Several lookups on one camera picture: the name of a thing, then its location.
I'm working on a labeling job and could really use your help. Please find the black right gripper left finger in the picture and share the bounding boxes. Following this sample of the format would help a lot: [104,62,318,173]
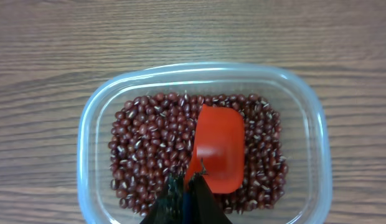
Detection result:
[141,174,184,224]

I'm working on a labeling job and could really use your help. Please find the red measuring scoop blue handle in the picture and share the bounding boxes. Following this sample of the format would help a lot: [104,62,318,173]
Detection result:
[184,105,245,194]

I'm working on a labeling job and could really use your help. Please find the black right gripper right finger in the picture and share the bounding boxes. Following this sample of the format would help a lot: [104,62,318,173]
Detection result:
[188,160,232,224]

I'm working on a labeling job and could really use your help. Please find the red adzuki beans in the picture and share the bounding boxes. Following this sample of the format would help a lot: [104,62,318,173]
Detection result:
[108,93,288,216]

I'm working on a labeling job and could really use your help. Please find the clear plastic container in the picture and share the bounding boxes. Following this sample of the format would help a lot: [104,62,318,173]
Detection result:
[77,62,332,223]

